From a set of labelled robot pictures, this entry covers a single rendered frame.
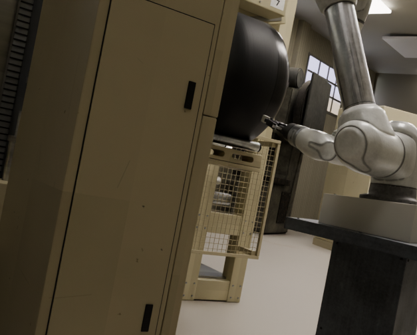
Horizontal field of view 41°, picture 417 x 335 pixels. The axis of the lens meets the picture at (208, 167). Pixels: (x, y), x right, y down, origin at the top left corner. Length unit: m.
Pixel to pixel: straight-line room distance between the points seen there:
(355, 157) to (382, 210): 0.22
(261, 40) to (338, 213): 0.90
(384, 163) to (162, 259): 0.74
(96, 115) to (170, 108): 0.21
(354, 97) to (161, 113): 0.67
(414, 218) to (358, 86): 0.45
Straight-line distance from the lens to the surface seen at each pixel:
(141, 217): 1.50
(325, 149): 2.08
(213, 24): 1.59
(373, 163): 1.77
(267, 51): 2.47
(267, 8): 3.07
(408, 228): 1.83
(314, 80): 8.24
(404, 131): 1.96
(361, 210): 1.88
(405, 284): 1.91
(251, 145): 2.56
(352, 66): 1.90
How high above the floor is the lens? 0.75
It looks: level
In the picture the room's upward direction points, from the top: 11 degrees clockwise
